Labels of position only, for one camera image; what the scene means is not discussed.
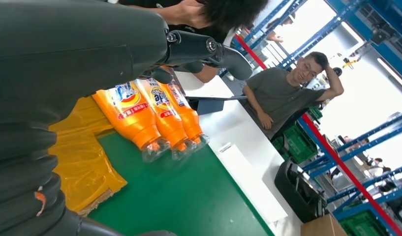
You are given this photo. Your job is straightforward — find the green plastic crate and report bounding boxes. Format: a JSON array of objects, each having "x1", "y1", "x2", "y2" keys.
[
  {"x1": 272, "y1": 107, "x2": 324, "y2": 165},
  {"x1": 338, "y1": 211, "x2": 390, "y2": 236}
]

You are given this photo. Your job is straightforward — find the red metal bar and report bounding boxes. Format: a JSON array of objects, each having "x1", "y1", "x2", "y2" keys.
[{"x1": 233, "y1": 34, "x2": 402, "y2": 236}]

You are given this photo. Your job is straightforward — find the blue metal rack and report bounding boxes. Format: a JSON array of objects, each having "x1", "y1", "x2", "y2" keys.
[
  {"x1": 297, "y1": 111, "x2": 402, "y2": 236},
  {"x1": 231, "y1": 0, "x2": 402, "y2": 82}
]

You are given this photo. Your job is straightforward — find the person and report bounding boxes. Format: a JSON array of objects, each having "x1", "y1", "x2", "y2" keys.
[
  {"x1": 117, "y1": 0, "x2": 270, "y2": 85},
  {"x1": 242, "y1": 51, "x2": 345, "y2": 140},
  {"x1": 265, "y1": 12, "x2": 297, "y2": 44},
  {"x1": 365, "y1": 157, "x2": 392, "y2": 178}
]

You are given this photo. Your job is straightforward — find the orange detergent bottle clear cap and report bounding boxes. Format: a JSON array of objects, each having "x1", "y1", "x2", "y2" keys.
[
  {"x1": 161, "y1": 81, "x2": 211, "y2": 153},
  {"x1": 92, "y1": 81, "x2": 171, "y2": 163},
  {"x1": 135, "y1": 77, "x2": 197, "y2": 161}
]

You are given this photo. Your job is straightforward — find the black tool case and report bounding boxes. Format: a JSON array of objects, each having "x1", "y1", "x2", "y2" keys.
[{"x1": 274, "y1": 159, "x2": 328, "y2": 224}]

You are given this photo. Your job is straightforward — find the white table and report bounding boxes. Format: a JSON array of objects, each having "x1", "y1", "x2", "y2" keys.
[{"x1": 173, "y1": 71, "x2": 304, "y2": 236}]

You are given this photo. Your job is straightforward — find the yellow taped plastic sheet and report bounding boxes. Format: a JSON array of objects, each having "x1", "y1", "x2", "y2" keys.
[{"x1": 48, "y1": 96, "x2": 128, "y2": 217}]

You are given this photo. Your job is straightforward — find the tablet in dark case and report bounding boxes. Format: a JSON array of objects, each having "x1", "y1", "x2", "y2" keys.
[{"x1": 185, "y1": 95, "x2": 247, "y2": 116}]

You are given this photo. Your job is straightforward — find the green table mat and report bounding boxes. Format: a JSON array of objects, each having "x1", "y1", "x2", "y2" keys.
[{"x1": 87, "y1": 130, "x2": 276, "y2": 236}]

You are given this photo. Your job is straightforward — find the open cardboard box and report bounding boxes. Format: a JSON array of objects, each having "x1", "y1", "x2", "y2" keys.
[{"x1": 300, "y1": 214, "x2": 349, "y2": 236}]

